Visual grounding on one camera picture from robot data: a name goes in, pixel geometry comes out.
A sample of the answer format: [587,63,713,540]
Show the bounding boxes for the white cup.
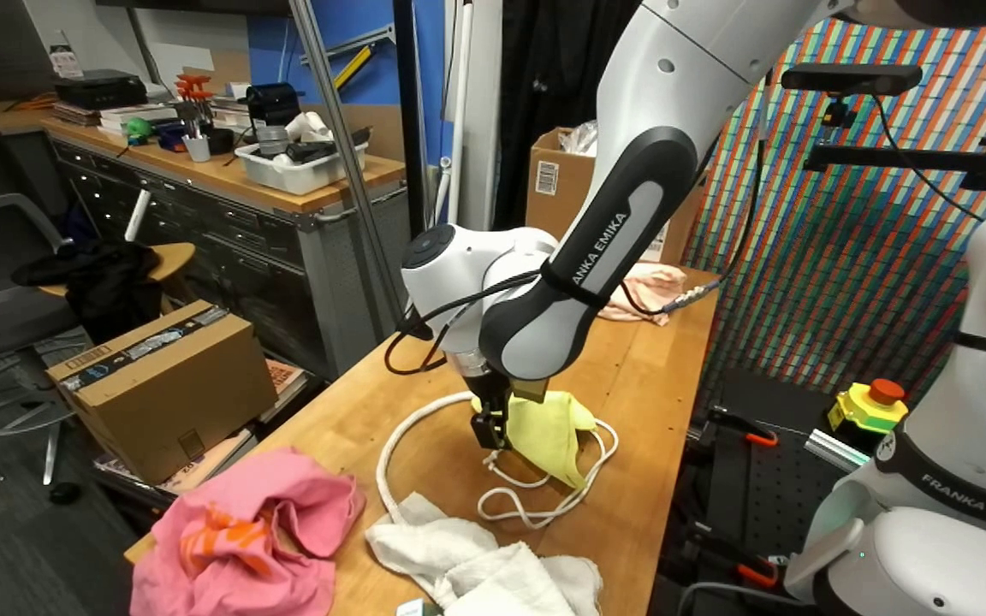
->
[181,125,215,164]

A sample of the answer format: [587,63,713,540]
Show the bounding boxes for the black case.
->
[52,70,149,113]

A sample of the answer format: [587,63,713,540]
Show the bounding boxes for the black countertop appliance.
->
[243,80,306,152]

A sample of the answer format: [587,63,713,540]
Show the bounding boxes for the large cardboard box with label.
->
[525,119,713,275]

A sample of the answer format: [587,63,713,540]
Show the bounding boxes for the small red object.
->
[173,70,219,109]

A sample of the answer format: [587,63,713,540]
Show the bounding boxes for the grey cabinet with wooden countertop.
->
[0,100,415,384]

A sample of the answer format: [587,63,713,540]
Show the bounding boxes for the pink shirt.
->
[125,446,370,616]

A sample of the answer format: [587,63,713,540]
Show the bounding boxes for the white towel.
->
[363,489,608,616]

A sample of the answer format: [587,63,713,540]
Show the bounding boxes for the white rope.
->
[373,390,622,534]

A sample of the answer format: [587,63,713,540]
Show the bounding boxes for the black garment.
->
[11,241,167,346]

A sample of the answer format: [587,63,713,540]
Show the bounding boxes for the black vertical pole with base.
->
[389,0,448,342]

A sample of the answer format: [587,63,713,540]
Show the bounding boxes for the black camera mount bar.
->
[799,135,986,198]

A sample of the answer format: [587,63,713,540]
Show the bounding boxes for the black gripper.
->
[467,370,517,452]

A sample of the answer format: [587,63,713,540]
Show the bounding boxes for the black stereo camera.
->
[781,63,924,104]

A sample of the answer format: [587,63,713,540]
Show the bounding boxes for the white plastic bag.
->
[558,115,607,156]

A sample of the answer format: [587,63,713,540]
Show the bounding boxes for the white plastic bin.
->
[232,135,373,198]

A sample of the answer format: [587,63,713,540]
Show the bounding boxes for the yellow-green cloth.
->
[500,386,604,492]

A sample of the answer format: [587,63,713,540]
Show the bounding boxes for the yellow red emergency stop button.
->
[825,373,913,443]

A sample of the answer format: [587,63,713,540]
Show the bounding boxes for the cardboard box with printed tape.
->
[44,298,280,489]

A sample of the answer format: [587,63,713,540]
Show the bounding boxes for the grey office chair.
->
[0,189,74,370]

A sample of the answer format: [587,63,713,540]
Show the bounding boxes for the grey metal pole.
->
[283,0,406,334]

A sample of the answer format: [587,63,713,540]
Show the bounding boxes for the peach shirt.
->
[598,259,708,328]

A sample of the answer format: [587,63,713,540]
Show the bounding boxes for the wooden stool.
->
[34,237,202,302]

